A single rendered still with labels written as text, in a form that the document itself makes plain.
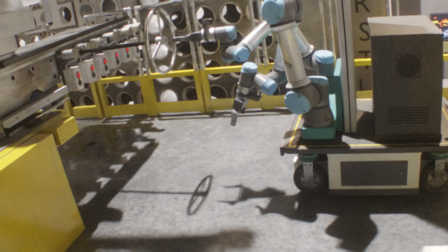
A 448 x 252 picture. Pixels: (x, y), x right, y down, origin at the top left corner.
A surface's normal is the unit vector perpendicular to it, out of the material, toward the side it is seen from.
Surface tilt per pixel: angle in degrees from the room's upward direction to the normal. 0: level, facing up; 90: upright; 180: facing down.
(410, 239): 0
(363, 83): 90
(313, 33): 90
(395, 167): 90
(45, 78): 90
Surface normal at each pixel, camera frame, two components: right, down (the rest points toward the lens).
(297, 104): -0.60, 0.48
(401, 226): -0.15, -0.92
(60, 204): 0.96, -0.04
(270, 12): -0.67, 0.24
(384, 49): -0.28, 0.39
